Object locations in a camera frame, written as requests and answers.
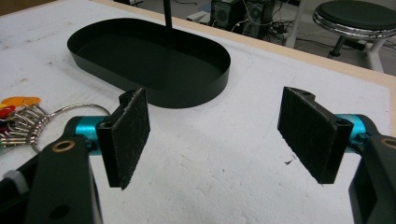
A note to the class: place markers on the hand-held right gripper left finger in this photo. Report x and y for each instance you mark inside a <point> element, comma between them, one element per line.
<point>124,137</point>

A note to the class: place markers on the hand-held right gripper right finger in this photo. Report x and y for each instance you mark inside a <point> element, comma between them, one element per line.
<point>311,133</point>

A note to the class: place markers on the black oval tray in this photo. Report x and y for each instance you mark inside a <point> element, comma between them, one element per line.
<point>149,59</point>

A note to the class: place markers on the white metal stand leg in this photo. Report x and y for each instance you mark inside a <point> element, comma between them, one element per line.
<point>295,25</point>

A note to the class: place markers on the round black chrome stool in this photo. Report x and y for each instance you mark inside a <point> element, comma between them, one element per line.
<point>358,15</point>

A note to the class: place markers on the black computer tower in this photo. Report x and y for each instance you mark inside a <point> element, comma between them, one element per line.
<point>258,17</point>
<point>225,12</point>

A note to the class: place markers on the thin black pole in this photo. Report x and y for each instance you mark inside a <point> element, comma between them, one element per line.
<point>167,12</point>

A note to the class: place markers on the white frame base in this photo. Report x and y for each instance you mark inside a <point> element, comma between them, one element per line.
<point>375,54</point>

